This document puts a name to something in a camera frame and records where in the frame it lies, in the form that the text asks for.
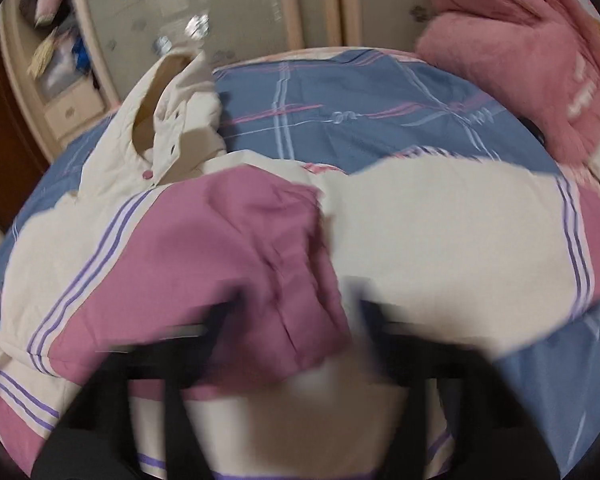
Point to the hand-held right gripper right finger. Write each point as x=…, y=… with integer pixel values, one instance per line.
x=420, y=360

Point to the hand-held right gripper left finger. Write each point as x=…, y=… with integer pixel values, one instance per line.
x=155, y=365

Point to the pink and cream jacket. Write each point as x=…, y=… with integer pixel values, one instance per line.
x=430, y=220

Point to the blue plaid bed sheet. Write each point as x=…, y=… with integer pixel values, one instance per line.
x=380, y=95

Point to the beige open shelf unit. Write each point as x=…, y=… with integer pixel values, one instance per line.
x=75, y=105

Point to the brown wooden door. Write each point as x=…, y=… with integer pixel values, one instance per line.
x=5, y=135

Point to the white plastic bag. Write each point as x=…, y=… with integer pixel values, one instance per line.
x=60, y=72

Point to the blue cloth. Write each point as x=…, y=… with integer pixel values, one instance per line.
x=81, y=52

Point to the pale yellow cloth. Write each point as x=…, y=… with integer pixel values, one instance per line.
x=42, y=55

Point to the pink fluffy blanket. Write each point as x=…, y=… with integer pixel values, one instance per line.
x=505, y=35

